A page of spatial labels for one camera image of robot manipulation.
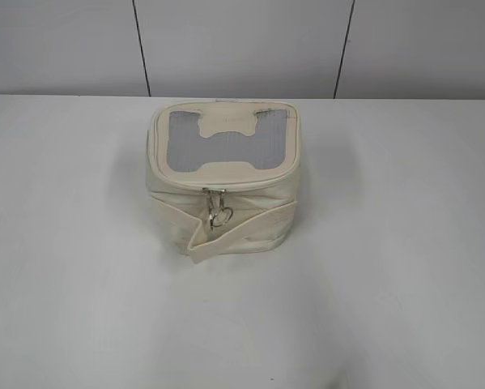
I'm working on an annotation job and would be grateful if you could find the cream canvas zipper bag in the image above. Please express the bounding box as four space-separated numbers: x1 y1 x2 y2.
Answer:
146 100 301 263

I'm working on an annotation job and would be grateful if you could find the silver zipper pull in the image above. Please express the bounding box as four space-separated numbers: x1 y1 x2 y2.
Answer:
202 188 218 230
215 190 234 228

